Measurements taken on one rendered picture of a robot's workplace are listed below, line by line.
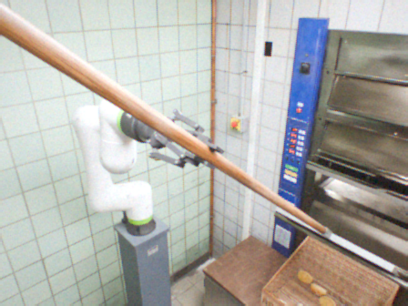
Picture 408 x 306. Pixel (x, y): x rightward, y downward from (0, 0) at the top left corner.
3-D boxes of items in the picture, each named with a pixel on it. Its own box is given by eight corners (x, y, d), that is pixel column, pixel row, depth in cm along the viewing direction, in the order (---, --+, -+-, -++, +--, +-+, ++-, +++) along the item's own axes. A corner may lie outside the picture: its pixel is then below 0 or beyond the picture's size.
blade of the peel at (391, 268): (392, 271, 125) (394, 265, 125) (274, 209, 160) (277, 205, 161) (399, 278, 152) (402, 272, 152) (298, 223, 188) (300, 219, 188)
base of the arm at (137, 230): (110, 216, 170) (108, 207, 168) (135, 205, 179) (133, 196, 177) (136, 240, 153) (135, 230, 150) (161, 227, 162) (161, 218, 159)
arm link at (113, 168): (111, 109, 119) (142, 111, 121) (111, 138, 123) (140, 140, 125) (95, 142, 86) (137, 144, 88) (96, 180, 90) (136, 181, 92)
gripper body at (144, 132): (166, 118, 83) (189, 127, 77) (149, 147, 83) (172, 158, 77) (146, 105, 78) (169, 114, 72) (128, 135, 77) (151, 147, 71)
